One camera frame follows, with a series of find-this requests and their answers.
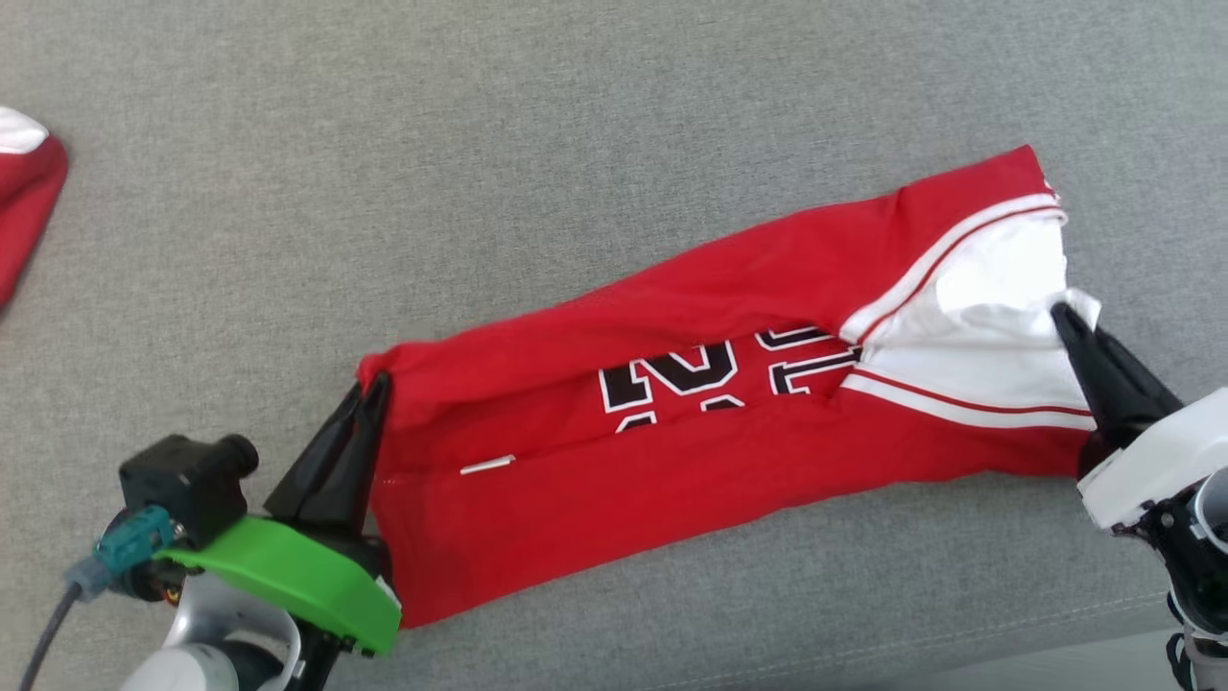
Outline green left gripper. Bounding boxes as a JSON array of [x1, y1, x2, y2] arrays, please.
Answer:
[[153, 371, 402, 658]]

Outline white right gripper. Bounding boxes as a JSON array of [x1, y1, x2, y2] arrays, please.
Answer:
[[1051, 302, 1228, 534]]

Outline red jersey with black number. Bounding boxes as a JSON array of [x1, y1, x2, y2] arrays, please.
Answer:
[[357, 144, 1102, 630]]

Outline red shorts with white trim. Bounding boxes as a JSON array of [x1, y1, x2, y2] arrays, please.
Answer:
[[0, 106, 70, 310]]

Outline left arm cable, teal plug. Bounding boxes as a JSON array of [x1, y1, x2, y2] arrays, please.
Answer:
[[19, 507, 178, 691]]

